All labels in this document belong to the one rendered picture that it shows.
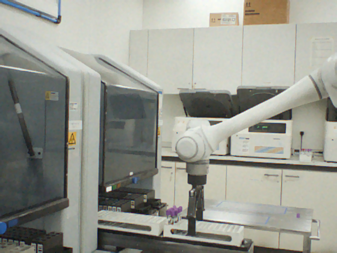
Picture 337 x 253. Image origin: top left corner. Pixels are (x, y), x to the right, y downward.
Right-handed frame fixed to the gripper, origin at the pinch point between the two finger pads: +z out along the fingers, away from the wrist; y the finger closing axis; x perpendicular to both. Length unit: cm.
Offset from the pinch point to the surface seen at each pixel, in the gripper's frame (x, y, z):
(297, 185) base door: -34, 229, 19
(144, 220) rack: 19.8, -3.6, -0.7
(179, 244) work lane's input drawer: 4.4, -6.8, 5.9
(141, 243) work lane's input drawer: 19.8, -6.9, 7.5
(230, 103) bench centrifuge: 35, 253, -55
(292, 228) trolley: -35.6, 27.2, 3.8
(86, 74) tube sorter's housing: 38, -19, -57
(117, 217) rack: 32.0, -2.9, -0.6
